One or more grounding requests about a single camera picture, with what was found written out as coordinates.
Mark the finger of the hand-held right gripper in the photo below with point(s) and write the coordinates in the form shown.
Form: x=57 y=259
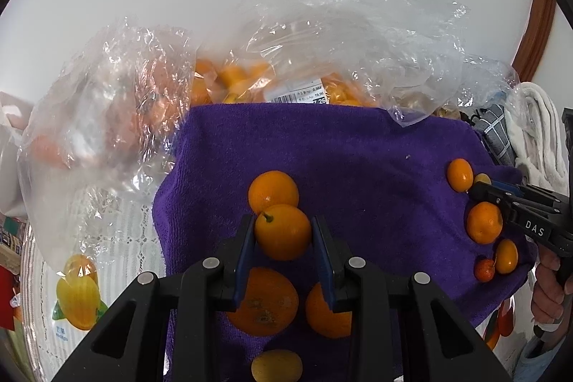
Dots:
x=485 y=194
x=503 y=186

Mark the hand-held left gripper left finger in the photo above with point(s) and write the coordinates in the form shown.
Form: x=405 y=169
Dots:
x=239 y=265

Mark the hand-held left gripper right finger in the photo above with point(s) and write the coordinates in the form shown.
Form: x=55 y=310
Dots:
x=324 y=265

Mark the small yellow fruit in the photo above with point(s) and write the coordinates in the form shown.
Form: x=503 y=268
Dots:
x=482 y=179

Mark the small tangerine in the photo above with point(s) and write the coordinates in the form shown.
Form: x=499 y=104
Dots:
x=506 y=256

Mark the large rough-skinned orange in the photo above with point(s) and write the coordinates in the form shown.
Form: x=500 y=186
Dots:
x=266 y=301

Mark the medium orange with stem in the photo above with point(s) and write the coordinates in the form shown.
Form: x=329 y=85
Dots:
x=282 y=232

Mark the large smooth orange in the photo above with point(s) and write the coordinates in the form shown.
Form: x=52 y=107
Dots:
x=327 y=321

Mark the small red fruit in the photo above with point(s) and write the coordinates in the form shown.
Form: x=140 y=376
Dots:
x=484 y=270

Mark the yellow oval citrus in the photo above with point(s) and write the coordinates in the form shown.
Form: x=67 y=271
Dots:
x=275 y=366

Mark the person's right hand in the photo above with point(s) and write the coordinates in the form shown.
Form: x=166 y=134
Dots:
x=548 y=297

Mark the oval kumquat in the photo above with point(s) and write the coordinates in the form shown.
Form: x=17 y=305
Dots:
x=460 y=175

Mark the grey checkered cloth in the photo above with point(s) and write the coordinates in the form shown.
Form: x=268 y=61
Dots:
x=497 y=131

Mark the white folded towel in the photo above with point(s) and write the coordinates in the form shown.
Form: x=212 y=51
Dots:
x=537 y=131

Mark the round kumquat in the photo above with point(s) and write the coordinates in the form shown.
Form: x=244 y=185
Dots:
x=273 y=190

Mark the purple towel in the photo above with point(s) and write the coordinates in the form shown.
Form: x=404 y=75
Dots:
x=358 y=185

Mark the fruit-print lace tablecloth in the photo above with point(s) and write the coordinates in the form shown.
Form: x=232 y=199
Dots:
x=130 y=230

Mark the pile of bagged tangerines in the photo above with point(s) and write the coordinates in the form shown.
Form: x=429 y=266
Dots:
x=165 y=109

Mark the pile of bagged kumquats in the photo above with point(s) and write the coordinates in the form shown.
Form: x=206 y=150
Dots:
x=232 y=75

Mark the clear plastic bag of kumquats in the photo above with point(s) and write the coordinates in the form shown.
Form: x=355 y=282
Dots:
x=358 y=28

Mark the beige box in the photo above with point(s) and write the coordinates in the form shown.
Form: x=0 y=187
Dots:
x=11 y=239

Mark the red packet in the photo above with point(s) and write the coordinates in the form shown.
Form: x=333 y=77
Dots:
x=5 y=297

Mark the clear plastic bag of tangerines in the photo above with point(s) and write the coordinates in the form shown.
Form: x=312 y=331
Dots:
x=112 y=64

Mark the white plastic bag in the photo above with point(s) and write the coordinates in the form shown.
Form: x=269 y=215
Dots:
x=11 y=167

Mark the brown wooden door frame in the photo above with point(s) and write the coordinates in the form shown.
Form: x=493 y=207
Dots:
x=535 y=28

